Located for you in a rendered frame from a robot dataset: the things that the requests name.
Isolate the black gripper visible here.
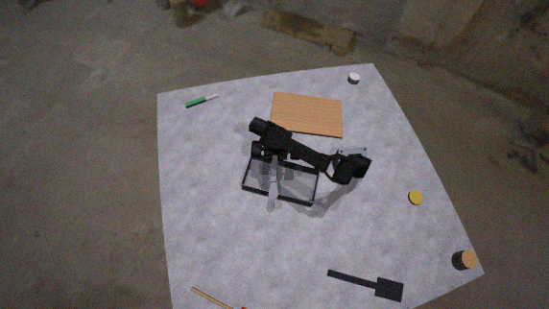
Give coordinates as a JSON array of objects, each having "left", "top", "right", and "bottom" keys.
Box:
[{"left": 251, "top": 140, "right": 299, "bottom": 161}]

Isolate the wooden board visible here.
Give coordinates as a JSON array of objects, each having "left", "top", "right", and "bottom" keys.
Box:
[{"left": 270, "top": 91, "right": 343, "bottom": 138}]

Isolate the grey cylinder with orange top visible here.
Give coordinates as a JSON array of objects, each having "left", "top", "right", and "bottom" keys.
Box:
[{"left": 451, "top": 250, "right": 477, "bottom": 271}]

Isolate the small yellow disc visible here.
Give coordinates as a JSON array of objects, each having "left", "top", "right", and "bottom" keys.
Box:
[{"left": 408, "top": 190, "right": 423, "bottom": 205}]

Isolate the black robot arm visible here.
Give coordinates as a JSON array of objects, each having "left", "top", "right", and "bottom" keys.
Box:
[{"left": 249, "top": 116, "right": 371, "bottom": 185}]

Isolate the white short cylinder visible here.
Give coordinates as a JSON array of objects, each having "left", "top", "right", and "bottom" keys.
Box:
[{"left": 347, "top": 72, "right": 361, "bottom": 84}]

